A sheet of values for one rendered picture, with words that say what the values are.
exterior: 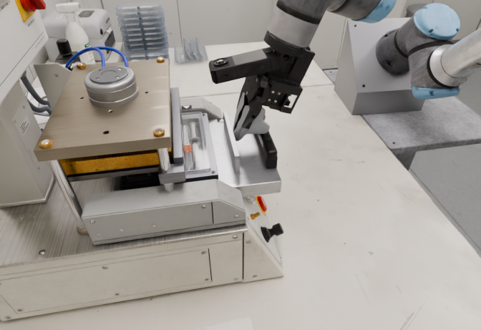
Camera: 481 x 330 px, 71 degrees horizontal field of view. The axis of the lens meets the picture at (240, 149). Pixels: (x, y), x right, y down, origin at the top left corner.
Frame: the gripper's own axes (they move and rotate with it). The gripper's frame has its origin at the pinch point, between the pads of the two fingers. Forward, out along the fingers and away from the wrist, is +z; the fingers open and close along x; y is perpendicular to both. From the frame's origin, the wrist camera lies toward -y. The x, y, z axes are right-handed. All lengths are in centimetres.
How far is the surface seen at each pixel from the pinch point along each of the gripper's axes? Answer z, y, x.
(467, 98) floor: 20, 239, 152
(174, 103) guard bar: -1.0, -12.1, 5.0
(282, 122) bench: 16, 30, 38
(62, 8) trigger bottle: 14, -47, 83
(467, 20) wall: -28, 285, 247
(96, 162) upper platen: 3.2, -23.4, -10.2
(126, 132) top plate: -4.0, -20.0, -11.3
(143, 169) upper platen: 3.4, -16.4, -10.2
